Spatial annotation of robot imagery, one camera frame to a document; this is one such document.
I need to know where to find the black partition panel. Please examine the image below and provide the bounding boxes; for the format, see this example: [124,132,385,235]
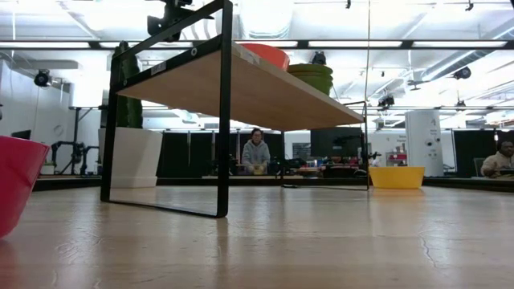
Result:
[156,130,284,178]

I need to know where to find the black aluminium rig frame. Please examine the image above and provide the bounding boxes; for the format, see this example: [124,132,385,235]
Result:
[34,176,514,192]

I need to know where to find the person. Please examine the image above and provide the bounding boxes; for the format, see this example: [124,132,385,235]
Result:
[480,140,514,179]
[240,127,272,176]

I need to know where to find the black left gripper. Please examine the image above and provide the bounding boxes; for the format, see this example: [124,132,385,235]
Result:
[146,0,215,43]

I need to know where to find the black monitor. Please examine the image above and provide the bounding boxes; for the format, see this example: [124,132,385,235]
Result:
[309,127,365,160]

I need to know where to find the red plastic bowl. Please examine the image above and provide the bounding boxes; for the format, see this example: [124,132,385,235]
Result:
[0,135,51,240]

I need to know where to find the white planter pot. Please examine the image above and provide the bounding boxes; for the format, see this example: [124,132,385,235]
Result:
[98,127,164,189]

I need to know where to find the orange plastic bowl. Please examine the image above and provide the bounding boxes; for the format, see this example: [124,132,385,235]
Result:
[240,43,291,72]

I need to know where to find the wooden shelf riser black legs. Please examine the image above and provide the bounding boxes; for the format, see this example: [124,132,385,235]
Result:
[100,0,369,219]

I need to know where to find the green bowl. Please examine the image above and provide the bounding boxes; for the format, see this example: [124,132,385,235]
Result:
[288,71,334,96]
[287,63,334,75]

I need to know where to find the yellow plastic bowl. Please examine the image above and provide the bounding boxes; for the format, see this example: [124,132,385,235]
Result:
[368,165,426,190]

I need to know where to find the green cactus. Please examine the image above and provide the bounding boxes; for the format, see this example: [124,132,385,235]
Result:
[113,41,145,129]

